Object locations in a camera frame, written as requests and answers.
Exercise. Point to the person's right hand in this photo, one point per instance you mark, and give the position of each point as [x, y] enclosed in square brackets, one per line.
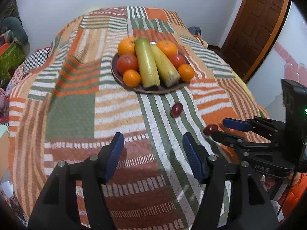
[269, 183]

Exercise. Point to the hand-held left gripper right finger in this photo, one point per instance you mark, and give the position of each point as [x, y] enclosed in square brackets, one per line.
[191, 155]

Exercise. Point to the small tangerine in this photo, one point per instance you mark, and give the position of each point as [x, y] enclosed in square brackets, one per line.
[186, 72]
[131, 77]

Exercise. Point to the brown wooden door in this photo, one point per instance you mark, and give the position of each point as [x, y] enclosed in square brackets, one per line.
[259, 24]

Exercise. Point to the checkered patchwork quilt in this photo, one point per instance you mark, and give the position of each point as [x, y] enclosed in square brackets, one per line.
[38, 56]

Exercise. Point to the short yellow-green squash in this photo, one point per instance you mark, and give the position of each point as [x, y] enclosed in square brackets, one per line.
[166, 68]

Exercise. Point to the green storage box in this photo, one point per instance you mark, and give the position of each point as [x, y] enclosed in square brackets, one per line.
[10, 62]

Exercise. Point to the grey plush pillow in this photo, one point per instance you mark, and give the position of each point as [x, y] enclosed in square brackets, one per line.
[14, 30]

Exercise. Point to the large red tomato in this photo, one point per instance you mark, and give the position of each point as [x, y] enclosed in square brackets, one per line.
[126, 62]

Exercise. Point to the blue-grey bag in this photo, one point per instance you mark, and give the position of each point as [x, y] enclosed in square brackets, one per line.
[195, 31]

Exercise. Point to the purple round plate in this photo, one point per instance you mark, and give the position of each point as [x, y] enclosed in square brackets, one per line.
[157, 89]

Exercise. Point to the large orange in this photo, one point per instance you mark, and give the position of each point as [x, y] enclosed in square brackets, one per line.
[167, 48]
[126, 46]

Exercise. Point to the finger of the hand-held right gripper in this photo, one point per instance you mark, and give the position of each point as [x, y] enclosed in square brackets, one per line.
[236, 124]
[227, 139]

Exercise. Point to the long yellow-green squash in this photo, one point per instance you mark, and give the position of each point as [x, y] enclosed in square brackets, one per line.
[146, 62]

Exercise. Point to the dark red jujube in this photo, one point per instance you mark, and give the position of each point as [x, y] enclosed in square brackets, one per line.
[210, 129]
[176, 109]

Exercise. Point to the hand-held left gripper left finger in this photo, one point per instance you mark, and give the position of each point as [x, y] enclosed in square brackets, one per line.
[114, 153]

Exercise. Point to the person's right forearm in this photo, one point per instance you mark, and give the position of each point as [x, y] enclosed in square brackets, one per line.
[297, 196]

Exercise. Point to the white heart-print sliding door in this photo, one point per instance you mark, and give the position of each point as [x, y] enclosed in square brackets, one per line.
[287, 60]

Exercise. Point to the striped patchwork bedspread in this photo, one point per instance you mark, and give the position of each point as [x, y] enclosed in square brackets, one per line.
[72, 110]

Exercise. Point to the small red tomato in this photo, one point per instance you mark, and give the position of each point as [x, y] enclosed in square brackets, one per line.
[177, 60]

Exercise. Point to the dark patterned cushion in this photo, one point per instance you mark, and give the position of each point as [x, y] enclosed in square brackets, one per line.
[10, 9]

